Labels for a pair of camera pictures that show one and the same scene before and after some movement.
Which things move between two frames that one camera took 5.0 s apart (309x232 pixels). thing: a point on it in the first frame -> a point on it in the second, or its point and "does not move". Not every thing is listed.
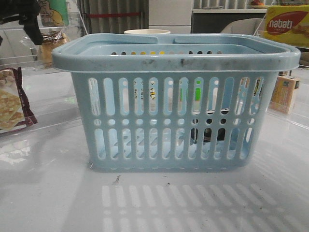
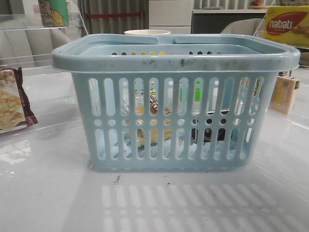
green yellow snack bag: [53, 13] does not move
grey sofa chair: [255, 26] does not move
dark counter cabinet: [215, 22] does not move
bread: [50, 40] -> [139, 109]
